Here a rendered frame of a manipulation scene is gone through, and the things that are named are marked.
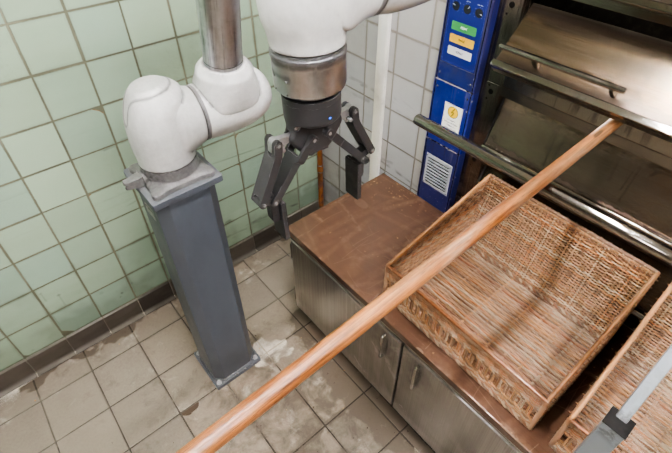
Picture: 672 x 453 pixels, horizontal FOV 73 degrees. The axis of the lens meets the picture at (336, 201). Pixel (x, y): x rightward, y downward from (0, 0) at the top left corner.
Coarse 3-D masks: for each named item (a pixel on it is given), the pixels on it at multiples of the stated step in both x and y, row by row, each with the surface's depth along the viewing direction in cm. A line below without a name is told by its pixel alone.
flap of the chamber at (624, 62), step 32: (544, 32) 120; (576, 32) 116; (608, 32) 112; (512, 64) 124; (576, 64) 114; (608, 64) 110; (640, 64) 106; (608, 96) 109; (640, 96) 105; (640, 128) 105
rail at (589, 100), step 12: (492, 60) 125; (516, 72) 120; (528, 72) 119; (540, 84) 117; (552, 84) 115; (576, 96) 111; (588, 96) 109; (600, 108) 108; (612, 108) 106; (636, 120) 103; (648, 120) 101; (660, 132) 100
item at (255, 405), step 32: (608, 128) 108; (576, 160) 101; (480, 224) 84; (448, 256) 79; (416, 288) 75; (352, 320) 69; (320, 352) 65; (288, 384) 62; (224, 416) 59; (256, 416) 59; (192, 448) 56
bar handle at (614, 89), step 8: (504, 48) 120; (512, 48) 118; (520, 56) 118; (528, 56) 116; (536, 56) 114; (536, 64) 117; (544, 64) 113; (552, 64) 112; (560, 64) 111; (568, 72) 110; (576, 72) 108; (584, 72) 108; (592, 80) 106; (600, 80) 105; (608, 88) 104; (616, 88) 103; (624, 88) 102
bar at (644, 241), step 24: (432, 120) 117; (456, 144) 111; (504, 168) 103; (552, 192) 97; (600, 216) 91; (648, 240) 86; (648, 384) 82; (624, 408) 83; (600, 432) 84; (624, 432) 81
